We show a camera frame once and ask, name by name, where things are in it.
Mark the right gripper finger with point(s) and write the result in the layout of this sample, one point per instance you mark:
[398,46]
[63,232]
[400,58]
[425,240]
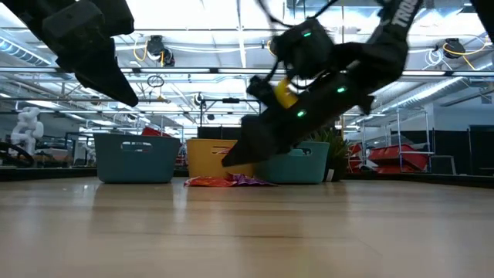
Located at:
[262,139]

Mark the red plastic storage bin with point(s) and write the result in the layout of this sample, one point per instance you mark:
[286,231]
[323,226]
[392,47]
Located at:
[393,170]
[355,150]
[390,152]

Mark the dark teal plastic basket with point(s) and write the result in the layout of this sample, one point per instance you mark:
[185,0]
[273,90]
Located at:
[135,162]

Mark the red angled panel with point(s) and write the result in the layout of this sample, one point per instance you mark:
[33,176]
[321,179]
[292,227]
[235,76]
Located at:
[154,132]

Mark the metal shelf rack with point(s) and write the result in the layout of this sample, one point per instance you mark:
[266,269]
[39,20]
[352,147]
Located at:
[399,131]

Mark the black metal stand frame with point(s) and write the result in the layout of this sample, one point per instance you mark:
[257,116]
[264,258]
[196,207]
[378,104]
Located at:
[231,100]

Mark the orange plastic basket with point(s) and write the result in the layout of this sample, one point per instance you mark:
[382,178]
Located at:
[208,158]

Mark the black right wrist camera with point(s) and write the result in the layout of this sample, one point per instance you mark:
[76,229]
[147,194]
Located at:
[305,46]

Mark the silver ventilation duct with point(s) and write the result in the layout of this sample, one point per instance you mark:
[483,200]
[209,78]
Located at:
[424,96]

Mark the purple Skittles candy packet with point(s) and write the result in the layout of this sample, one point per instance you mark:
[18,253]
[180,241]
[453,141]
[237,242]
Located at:
[251,180]

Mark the yellow tape tag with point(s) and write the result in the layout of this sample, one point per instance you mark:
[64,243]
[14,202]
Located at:
[285,94]

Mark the grey metal stool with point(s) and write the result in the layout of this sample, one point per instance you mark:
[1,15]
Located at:
[443,164]

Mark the black partition panel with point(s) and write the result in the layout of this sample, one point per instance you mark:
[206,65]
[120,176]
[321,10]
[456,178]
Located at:
[220,133]
[474,150]

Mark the red Skittles candy packet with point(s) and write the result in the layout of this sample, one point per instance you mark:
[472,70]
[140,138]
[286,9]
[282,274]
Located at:
[208,182]

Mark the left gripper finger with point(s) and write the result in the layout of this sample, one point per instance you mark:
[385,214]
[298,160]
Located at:
[108,77]

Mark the small artificial potted plant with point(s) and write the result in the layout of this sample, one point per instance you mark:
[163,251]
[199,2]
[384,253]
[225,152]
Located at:
[339,154]

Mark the green teal plastic basket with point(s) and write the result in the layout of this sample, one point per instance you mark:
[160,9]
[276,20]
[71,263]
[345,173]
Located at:
[301,170]

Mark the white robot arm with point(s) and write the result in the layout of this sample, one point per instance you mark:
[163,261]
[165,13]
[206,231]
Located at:
[28,127]

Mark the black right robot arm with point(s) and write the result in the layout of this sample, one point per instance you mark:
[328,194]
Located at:
[393,31]

